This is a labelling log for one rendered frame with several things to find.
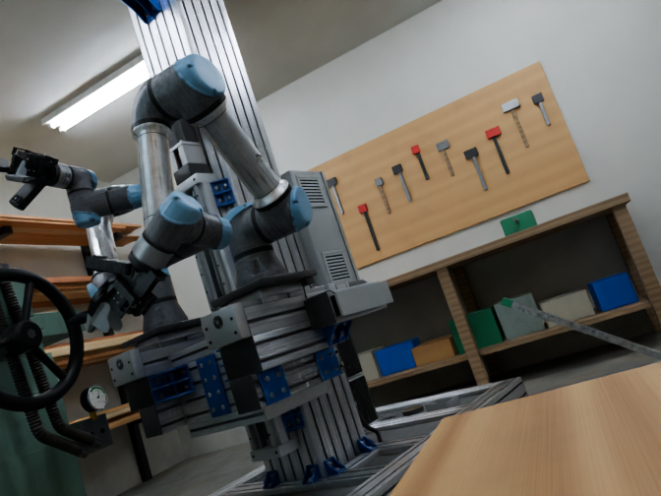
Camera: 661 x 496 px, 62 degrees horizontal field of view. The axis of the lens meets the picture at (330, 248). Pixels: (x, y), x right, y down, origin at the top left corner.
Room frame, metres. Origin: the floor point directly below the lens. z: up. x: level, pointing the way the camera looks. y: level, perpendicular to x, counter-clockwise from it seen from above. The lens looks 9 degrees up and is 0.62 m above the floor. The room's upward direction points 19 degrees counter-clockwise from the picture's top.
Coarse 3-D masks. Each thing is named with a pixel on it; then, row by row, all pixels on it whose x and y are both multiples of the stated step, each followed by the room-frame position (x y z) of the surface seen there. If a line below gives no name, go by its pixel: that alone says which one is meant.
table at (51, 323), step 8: (48, 312) 1.35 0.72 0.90; (56, 312) 1.37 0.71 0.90; (80, 312) 1.44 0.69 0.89; (8, 320) 1.14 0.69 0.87; (32, 320) 1.19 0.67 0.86; (40, 320) 1.21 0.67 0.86; (48, 320) 1.34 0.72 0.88; (56, 320) 1.37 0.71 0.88; (40, 328) 1.21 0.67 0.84; (48, 328) 1.34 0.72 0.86; (56, 328) 1.36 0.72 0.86; (64, 328) 1.38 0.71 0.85; (48, 336) 1.34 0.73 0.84; (56, 336) 1.38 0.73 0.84; (64, 336) 1.42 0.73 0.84; (48, 344) 1.48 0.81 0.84
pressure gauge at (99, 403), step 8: (88, 392) 1.33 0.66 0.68; (96, 392) 1.35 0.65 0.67; (104, 392) 1.38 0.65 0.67; (80, 400) 1.33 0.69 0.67; (88, 400) 1.32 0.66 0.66; (96, 400) 1.35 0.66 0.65; (104, 400) 1.37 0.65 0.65; (88, 408) 1.33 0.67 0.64; (96, 408) 1.34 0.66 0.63; (96, 416) 1.36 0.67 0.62
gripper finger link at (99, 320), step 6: (102, 306) 1.12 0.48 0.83; (108, 306) 1.11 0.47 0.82; (96, 312) 1.12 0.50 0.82; (102, 312) 1.12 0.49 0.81; (108, 312) 1.11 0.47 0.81; (90, 318) 1.12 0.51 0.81; (96, 318) 1.12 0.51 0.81; (102, 318) 1.12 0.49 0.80; (90, 324) 1.13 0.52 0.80; (96, 324) 1.13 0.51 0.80; (102, 324) 1.12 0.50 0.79; (108, 324) 1.12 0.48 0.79; (90, 330) 1.15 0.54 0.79; (102, 330) 1.12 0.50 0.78; (108, 330) 1.12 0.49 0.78
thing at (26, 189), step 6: (42, 180) 1.50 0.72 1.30; (24, 186) 1.50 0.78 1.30; (30, 186) 1.49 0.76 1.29; (36, 186) 1.49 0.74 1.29; (42, 186) 1.51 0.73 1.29; (18, 192) 1.49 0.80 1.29; (24, 192) 1.49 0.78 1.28; (30, 192) 1.49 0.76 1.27; (36, 192) 1.50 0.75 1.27; (12, 198) 1.49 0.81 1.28; (18, 198) 1.48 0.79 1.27; (24, 198) 1.48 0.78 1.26; (30, 198) 1.49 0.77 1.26; (12, 204) 1.48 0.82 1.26; (18, 204) 1.47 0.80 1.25; (24, 204) 1.48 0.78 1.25
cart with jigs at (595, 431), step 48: (576, 384) 0.43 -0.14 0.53; (624, 384) 0.39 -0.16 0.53; (480, 432) 0.39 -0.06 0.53; (528, 432) 0.35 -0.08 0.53; (576, 432) 0.32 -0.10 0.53; (624, 432) 0.29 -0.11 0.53; (432, 480) 0.32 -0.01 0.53; (480, 480) 0.29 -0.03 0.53; (528, 480) 0.27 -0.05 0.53; (576, 480) 0.25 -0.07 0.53; (624, 480) 0.24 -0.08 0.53
